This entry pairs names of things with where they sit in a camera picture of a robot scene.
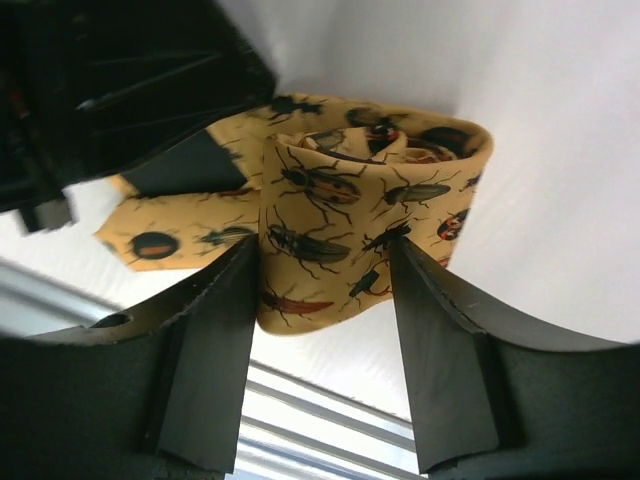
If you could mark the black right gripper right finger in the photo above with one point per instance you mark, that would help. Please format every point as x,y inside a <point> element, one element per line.
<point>495,393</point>

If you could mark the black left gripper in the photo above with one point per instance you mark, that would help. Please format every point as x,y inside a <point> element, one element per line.
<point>92,87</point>

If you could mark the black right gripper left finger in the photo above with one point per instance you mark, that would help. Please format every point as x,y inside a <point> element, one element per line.
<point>150,380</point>

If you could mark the yellow beetle print tie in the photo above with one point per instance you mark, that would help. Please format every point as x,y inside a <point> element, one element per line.
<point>330,182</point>

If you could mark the aluminium mounting rail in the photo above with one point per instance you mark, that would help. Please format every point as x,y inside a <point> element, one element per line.
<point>200,375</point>

